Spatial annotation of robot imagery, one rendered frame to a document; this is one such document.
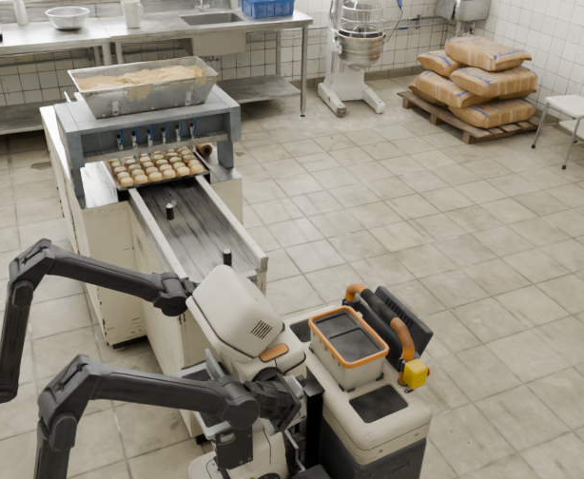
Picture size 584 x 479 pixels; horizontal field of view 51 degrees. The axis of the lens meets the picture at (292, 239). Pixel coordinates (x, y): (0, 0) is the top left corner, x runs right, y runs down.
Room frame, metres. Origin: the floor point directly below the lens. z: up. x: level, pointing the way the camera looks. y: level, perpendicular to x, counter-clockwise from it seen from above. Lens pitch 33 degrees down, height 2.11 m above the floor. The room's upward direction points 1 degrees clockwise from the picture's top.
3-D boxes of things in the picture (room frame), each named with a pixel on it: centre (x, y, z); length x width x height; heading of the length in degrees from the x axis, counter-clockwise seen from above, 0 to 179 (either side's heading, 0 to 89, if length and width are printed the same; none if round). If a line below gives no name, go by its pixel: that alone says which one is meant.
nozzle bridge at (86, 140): (2.49, 0.63, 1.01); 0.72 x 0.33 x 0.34; 117
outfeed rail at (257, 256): (2.66, 0.55, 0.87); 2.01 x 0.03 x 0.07; 27
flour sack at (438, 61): (5.75, -1.53, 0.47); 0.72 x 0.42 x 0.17; 115
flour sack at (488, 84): (5.24, -1.73, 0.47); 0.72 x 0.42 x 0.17; 120
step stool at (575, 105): (4.69, -2.29, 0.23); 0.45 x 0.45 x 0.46; 16
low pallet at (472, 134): (5.50, -1.63, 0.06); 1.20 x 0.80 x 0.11; 27
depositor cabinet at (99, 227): (2.91, 0.84, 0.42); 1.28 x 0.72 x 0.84; 27
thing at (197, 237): (2.04, 0.40, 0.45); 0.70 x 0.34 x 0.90; 27
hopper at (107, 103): (2.49, 0.63, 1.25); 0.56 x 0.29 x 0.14; 117
